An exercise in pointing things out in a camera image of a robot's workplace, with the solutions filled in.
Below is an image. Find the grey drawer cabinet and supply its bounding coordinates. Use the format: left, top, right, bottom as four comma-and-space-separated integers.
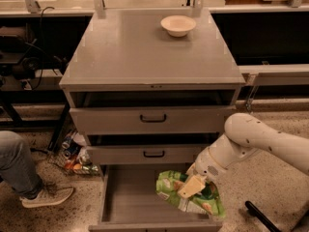
59, 7, 247, 232

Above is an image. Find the green rice chip bag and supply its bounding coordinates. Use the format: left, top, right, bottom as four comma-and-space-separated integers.
155, 170, 225, 218

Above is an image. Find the grey bottom drawer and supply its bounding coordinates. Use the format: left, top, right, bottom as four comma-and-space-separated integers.
89, 163, 222, 232

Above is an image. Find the grey sneaker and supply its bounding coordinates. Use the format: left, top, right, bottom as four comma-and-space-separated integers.
20, 185, 74, 209

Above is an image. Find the wire basket with cans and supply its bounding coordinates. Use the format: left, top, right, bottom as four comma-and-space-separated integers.
48, 130, 98, 176

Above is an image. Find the grey drawer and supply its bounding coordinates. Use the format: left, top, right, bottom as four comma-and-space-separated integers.
67, 91, 236, 135
89, 163, 222, 232
87, 132, 219, 165

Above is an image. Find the person leg in jeans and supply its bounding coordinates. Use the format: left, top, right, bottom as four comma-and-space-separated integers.
0, 130, 43, 200

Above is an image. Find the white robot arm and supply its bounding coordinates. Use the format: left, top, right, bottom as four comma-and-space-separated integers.
178, 113, 309, 198

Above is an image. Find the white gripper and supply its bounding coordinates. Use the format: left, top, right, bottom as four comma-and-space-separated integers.
178, 146, 227, 198

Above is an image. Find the grey middle drawer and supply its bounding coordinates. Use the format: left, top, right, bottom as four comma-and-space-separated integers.
87, 132, 219, 165

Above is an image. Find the grey top drawer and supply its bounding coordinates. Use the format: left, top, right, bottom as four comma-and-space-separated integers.
67, 91, 236, 135

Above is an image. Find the dark machine on left shelf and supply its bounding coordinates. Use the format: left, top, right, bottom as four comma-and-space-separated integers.
0, 25, 41, 80

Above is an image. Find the white ceramic bowl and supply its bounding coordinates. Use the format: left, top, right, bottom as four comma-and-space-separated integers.
160, 15, 196, 37

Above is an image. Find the black chair base leg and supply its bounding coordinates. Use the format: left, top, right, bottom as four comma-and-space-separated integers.
245, 201, 281, 232

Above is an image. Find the black cable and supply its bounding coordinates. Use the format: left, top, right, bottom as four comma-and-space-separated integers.
22, 6, 66, 91

